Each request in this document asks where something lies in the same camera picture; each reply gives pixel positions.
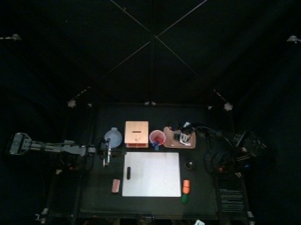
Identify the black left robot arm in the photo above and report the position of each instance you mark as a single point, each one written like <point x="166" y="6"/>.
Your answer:
<point x="51" y="146"/>

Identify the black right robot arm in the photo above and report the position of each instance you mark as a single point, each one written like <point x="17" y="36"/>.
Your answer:
<point x="242" y="143"/>

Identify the light blue plate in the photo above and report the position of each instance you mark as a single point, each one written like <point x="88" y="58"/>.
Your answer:
<point x="114" y="136"/>

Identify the white cutting board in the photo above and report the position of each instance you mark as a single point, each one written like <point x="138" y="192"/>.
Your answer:
<point x="153" y="175"/>

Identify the wooden tray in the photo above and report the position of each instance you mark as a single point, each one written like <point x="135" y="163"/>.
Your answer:
<point x="170" y="140"/>

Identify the red toy utensil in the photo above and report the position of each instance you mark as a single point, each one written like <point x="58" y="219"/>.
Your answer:
<point x="161" y="140"/>

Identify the red plastic cup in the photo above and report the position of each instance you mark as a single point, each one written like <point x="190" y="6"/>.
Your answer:
<point x="157" y="136"/>

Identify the wooden box with slot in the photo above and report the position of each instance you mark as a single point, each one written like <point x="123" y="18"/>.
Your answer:
<point x="137" y="133"/>

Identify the blue toy utensil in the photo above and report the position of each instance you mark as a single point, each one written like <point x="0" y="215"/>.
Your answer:
<point x="157" y="146"/>

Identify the small dark round dish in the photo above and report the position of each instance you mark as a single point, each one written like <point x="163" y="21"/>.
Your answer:
<point x="189" y="165"/>

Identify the pink toy block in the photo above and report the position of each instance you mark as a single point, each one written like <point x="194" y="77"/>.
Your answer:
<point x="115" y="185"/>

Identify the orange toy food piece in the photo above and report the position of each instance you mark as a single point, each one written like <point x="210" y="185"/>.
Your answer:
<point x="186" y="186"/>

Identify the green toy food piece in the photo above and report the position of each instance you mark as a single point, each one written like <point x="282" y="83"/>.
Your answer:
<point x="185" y="199"/>

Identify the white printed label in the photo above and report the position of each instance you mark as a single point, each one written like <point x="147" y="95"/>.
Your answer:
<point x="230" y="199"/>

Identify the white frame clamp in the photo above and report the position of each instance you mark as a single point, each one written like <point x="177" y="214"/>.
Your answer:
<point x="227" y="107"/>
<point x="71" y="103"/>
<point x="149" y="103"/>

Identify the silver frame clamp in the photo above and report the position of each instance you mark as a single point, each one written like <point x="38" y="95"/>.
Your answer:
<point x="15" y="37"/>
<point x="293" y="38"/>

